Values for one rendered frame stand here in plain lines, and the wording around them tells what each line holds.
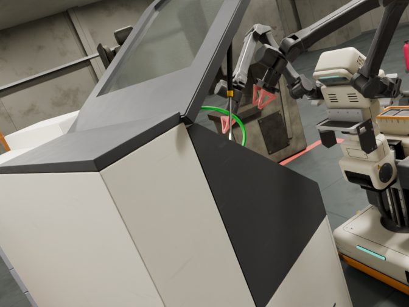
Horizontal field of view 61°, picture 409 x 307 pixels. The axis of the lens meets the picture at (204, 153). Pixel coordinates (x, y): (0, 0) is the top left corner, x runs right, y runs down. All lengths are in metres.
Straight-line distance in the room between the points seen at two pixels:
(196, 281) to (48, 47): 9.91
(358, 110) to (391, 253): 0.82
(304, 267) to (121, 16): 10.15
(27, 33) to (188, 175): 9.89
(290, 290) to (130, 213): 0.76
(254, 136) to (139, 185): 3.32
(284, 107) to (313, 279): 2.92
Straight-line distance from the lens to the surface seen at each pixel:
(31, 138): 1.82
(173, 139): 0.89
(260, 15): 3.82
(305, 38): 1.36
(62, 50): 10.62
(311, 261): 1.50
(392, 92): 1.72
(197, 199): 0.94
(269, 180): 1.21
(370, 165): 1.92
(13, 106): 10.51
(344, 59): 1.75
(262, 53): 1.33
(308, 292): 1.50
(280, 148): 4.27
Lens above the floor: 1.64
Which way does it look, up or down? 17 degrees down
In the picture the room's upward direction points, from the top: 21 degrees counter-clockwise
